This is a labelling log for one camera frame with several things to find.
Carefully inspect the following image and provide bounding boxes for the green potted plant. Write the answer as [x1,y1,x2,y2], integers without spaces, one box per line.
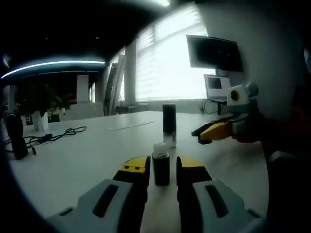
[18,81,71,132]

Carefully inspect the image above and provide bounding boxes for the white window blinds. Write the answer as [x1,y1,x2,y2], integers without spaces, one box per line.
[135,4,216,101]

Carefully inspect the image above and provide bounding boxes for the white chair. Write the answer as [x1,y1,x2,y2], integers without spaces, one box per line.
[267,150,292,168]

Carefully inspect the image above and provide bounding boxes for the black power cable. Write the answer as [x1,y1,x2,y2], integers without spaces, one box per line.
[23,125,87,156]

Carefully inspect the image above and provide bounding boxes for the tall dark cosmetic bottle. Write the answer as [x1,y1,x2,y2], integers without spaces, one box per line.
[163,118,177,149]

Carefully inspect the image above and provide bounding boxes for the black wall monitor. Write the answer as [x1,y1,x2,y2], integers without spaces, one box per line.
[186,34,244,73]

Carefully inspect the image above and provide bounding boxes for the small white-framed screen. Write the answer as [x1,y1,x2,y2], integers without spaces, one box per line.
[203,74,231,100]

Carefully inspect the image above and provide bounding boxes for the white low cabinet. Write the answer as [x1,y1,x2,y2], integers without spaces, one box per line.
[69,101,104,120]

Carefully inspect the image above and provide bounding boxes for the person's right hand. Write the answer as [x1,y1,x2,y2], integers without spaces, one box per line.
[232,132,265,147]

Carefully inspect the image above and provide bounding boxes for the white table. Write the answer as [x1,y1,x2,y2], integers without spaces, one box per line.
[9,110,270,219]

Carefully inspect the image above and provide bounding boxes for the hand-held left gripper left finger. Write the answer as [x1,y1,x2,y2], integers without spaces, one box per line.
[46,155,151,233]

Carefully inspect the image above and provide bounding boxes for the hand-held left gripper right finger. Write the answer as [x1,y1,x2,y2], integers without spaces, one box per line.
[176,155,268,233]

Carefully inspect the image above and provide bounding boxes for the long ceiling light strip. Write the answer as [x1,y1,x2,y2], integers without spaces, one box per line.
[1,61,106,80]

